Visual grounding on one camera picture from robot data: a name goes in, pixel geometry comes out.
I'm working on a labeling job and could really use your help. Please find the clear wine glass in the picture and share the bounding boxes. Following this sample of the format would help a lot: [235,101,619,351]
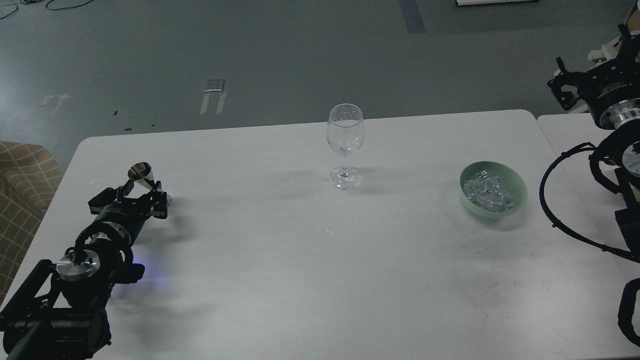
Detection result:
[326,104,365,190]

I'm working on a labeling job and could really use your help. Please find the grey floor tape marker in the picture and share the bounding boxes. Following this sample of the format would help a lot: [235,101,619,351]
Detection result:
[198,78,227,116]

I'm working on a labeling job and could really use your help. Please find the steel double jigger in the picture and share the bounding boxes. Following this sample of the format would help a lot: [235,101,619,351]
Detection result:
[127,162,173,207]

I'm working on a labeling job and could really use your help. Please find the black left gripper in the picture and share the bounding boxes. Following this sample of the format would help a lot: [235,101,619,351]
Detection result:
[87,181,169,246]

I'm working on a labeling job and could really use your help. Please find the beige checkered chair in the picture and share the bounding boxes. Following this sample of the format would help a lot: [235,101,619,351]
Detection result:
[0,141,63,300]

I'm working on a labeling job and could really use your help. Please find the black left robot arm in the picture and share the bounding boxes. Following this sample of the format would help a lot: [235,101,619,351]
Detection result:
[1,180,170,360]

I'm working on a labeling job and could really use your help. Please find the green bowl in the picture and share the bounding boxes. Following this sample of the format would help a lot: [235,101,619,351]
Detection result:
[458,161,529,221]

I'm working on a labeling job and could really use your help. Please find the clear ice cubes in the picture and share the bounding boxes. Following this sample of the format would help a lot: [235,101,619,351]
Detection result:
[462,170,515,213]

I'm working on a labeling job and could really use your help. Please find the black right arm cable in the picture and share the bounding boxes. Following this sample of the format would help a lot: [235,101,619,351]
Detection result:
[538,142,640,263]

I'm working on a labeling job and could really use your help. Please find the black floor cable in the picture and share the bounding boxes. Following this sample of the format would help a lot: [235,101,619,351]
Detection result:
[0,0,96,21]

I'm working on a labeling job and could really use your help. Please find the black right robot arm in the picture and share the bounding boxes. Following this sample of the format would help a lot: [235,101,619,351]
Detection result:
[538,55,639,264]

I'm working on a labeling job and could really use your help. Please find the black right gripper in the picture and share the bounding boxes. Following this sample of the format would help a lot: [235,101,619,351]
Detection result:
[547,55,640,128]

